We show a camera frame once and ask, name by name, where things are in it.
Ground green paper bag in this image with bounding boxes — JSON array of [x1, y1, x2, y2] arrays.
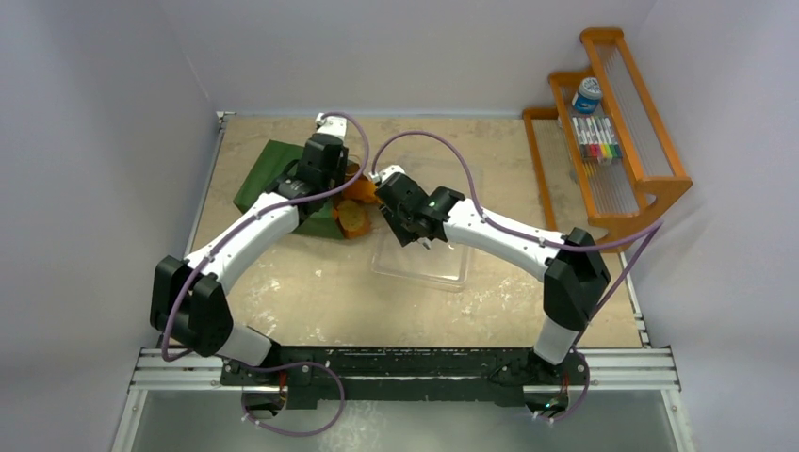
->
[[233, 140, 345, 240]]

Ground orange wooden shelf rack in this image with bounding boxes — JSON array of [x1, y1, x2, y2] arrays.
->
[[522, 27, 693, 243]]

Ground aluminium frame rail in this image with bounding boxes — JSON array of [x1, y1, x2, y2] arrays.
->
[[129, 348, 680, 393]]

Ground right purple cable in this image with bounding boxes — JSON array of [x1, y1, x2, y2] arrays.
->
[[370, 129, 664, 350]]

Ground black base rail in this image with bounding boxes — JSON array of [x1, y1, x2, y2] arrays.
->
[[220, 346, 589, 412]]

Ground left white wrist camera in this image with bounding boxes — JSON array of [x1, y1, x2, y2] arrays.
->
[[315, 113, 348, 141]]

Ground blue white jar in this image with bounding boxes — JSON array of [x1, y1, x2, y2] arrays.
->
[[571, 77, 603, 115]]

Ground clear plastic tray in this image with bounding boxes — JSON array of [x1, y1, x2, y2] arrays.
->
[[369, 163, 485, 293]]

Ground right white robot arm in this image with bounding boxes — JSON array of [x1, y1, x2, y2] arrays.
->
[[373, 166, 611, 383]]

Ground purple cable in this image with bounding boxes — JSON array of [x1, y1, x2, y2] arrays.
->
[[370, 129, 664, 350], [159, 110, 372, 364]]

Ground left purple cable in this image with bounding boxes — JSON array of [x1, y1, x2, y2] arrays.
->
[[159, 110, 372, 364]]

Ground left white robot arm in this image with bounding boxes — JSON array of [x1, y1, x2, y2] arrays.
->
[[150, 133, 349, 385]]

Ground coloured marker set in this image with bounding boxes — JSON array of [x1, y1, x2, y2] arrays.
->
[[571, 115, 623, 165]]

